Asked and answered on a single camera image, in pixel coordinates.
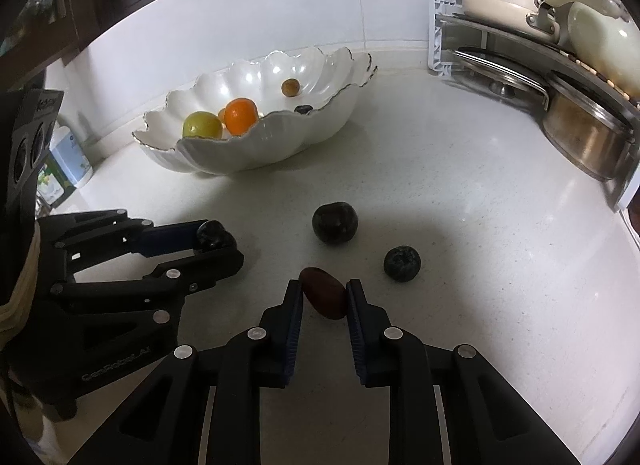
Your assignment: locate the orange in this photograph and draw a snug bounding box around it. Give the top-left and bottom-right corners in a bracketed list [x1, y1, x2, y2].
[223, 98, 260, 136]

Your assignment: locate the grey metal corner rack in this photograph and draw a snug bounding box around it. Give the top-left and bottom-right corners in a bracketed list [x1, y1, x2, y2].
[435, 12, 640, 211]

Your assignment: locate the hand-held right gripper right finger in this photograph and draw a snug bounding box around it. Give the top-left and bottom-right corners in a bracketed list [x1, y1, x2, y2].
[345, 279, 583, 465]

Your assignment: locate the dark purple plum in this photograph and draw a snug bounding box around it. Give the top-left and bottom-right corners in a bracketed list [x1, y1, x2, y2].
[312, 202, 359, 246]

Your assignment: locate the green dish soap bottle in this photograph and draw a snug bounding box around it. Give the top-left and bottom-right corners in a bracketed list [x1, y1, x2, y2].
[36, 160, 77, 209]

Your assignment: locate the white scalloped ceramic bowl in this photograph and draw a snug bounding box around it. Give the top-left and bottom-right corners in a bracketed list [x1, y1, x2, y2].
[131, 45, 379, 176]

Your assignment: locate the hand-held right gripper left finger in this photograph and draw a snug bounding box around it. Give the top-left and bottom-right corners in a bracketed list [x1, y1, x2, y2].
[65, 279, 306, 465]

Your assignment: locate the brown red date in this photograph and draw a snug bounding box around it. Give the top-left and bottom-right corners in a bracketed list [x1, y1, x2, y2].
[299, 267, 347, 320]

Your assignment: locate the glass pan lid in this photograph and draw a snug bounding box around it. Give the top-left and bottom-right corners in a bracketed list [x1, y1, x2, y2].
[452, 48, 551, 107]

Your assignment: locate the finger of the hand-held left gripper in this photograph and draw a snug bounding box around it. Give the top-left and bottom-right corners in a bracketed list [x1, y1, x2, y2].
[38, 208, 211, 274]
[49, 246, 246, 307]

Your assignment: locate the large cream pan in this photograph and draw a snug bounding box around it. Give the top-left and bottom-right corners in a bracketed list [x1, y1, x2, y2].
[567, 0, 640, 97]

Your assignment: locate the white plastic lattice panel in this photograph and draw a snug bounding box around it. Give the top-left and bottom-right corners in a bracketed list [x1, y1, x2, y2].
[429, 0, 469, 77]

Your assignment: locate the green apple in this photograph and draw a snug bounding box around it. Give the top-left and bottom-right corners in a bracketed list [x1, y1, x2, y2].
[182, 111, 224, 140]

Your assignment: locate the stainless steel pot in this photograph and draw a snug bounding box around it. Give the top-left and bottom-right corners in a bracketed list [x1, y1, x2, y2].
[542, 72, 634, 182]

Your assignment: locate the white bottle with blue label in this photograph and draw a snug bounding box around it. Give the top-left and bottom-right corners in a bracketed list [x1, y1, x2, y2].
[49, 125, 94, 191]

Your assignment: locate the beaded trivet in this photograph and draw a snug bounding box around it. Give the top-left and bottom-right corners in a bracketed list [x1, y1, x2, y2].
[565, 50, 640, 107]

